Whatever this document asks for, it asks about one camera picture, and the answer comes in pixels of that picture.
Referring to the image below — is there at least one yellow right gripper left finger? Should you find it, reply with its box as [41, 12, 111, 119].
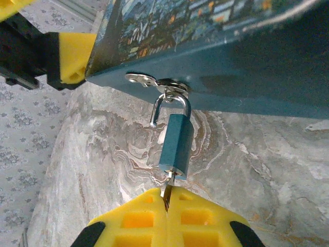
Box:
[74, 187, 168, 247]

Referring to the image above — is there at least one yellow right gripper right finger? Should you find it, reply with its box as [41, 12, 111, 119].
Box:
[167, 186, 266, 247]

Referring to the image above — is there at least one small silver key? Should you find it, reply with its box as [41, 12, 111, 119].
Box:
[160, 171, 178, 212]

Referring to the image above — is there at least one small blue padlock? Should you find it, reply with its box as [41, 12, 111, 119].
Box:
[150, 90, 195, 181]

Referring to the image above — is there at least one blue painted starry night box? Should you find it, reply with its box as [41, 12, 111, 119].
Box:
[84, 0, 329, 120]

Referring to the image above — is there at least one silver metal box hasp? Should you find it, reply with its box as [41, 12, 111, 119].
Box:
[125, 73, 191, 103]

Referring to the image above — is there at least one aluminium floor frame rail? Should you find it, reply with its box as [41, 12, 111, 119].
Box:
[49, 0, 104, 24]

